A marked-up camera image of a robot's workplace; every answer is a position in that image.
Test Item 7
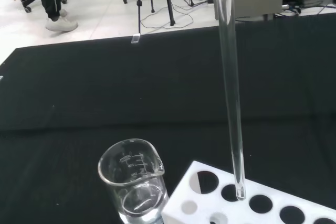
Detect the white test tube rack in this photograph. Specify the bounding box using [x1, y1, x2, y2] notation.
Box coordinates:
[160, 160, 336, 224]

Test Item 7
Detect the black table cloth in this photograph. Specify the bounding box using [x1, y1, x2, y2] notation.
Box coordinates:
[0, 11, 336, 224]

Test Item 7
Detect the black tripod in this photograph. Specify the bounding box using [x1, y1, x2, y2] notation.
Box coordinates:
[135, 0, 176, 34]

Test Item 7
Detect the clear glass beaker with water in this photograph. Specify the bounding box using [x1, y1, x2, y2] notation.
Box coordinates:
[98, 138, 170, 224]

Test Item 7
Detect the black floor cable loop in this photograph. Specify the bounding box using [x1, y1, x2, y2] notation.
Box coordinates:
[140, 8, 194, 30]

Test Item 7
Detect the black cable bundle by cabinet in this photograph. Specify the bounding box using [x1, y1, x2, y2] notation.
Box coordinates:
[274, 0, 336, 17]

